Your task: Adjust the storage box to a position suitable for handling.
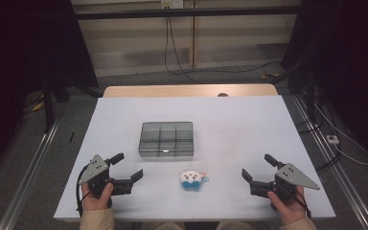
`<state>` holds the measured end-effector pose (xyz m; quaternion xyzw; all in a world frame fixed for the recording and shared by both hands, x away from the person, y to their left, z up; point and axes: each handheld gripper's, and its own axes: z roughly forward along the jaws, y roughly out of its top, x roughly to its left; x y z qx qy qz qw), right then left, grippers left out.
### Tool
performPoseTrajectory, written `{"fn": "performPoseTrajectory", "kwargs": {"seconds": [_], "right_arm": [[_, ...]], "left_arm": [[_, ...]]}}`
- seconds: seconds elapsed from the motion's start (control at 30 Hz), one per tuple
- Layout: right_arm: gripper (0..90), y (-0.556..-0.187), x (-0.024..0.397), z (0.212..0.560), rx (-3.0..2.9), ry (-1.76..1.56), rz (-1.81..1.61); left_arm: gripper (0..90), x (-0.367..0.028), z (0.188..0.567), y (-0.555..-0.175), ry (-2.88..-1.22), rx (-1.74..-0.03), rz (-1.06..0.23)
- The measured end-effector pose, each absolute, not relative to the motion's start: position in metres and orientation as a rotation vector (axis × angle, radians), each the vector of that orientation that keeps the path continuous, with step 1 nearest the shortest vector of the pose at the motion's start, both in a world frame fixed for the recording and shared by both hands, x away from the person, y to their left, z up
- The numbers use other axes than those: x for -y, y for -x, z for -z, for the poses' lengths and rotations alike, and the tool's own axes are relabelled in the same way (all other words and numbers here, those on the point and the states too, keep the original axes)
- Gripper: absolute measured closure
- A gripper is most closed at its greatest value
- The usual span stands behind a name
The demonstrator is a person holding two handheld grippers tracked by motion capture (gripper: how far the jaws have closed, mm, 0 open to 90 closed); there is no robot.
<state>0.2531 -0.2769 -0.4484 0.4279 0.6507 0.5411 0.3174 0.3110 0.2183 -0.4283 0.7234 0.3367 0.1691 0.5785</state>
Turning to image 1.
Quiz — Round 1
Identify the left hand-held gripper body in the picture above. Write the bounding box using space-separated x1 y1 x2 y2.
78 154 134 209

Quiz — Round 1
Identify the person's right leg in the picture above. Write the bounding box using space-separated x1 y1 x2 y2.
215 220 257 230

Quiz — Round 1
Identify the black metal stand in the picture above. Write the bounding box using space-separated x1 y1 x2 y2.
41 76 58 134

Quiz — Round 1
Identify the black horizontal bar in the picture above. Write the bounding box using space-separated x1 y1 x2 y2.
74 5 302 21

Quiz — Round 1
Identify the right hand-held gripper black cable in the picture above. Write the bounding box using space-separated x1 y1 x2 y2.
287 185 312 219

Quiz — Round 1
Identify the left hand-held gripper black cable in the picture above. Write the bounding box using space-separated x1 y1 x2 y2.
75 164 92 219

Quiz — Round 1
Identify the person's left leg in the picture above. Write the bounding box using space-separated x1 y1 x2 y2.
140 221 186 230

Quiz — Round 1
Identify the clear plastic compartment box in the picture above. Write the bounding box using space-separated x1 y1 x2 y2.
138 121 196 158

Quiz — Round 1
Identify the white floor cable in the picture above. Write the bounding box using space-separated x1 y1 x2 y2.
311 101 368 167

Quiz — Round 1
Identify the white table board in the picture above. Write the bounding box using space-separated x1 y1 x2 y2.
53 95 336 223

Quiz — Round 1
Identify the person's left hand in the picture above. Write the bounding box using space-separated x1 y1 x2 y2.
80 182 114 212

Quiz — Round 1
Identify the aluminium floor rail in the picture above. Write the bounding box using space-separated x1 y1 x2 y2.
290 95 368 230
0 119 61 230

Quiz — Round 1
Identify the person's right hand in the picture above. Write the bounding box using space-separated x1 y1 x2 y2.
266 186 308 226

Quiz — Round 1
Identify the hand-held gripper black cable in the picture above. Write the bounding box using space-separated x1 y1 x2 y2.
287 185 312 219
75 164 92 219

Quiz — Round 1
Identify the black curtain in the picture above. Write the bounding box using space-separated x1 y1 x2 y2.
280 0 368 166
0 0 100 185

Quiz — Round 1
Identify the person's leg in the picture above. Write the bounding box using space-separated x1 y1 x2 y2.
215 220 257 230
140 221 186 230

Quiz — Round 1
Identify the white wall outlet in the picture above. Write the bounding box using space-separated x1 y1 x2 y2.
160 0 185 10

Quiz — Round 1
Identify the white and blue plush toy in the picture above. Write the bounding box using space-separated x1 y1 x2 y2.
180 170 210 192

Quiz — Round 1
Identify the black hanging cable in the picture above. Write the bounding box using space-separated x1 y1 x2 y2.
163 15 205 84
168 15 283 75

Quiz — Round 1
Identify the black floor cable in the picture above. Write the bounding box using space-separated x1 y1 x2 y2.
295 118 342 172

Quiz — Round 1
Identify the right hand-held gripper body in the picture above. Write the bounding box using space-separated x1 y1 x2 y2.
249 162 321 205

